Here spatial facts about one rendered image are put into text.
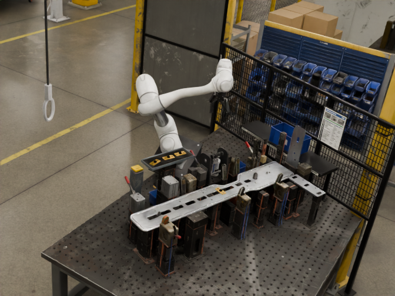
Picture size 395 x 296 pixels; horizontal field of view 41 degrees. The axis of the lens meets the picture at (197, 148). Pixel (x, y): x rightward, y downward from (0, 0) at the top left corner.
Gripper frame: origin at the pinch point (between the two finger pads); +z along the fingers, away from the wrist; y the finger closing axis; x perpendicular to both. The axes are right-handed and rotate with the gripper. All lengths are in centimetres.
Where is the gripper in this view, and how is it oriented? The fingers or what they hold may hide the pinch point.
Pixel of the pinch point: (217, 115)
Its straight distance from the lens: 376.3
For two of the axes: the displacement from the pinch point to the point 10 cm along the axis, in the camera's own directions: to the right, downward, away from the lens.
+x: 7.8, -2.4, 5.9
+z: -1.1, 8.6, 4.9
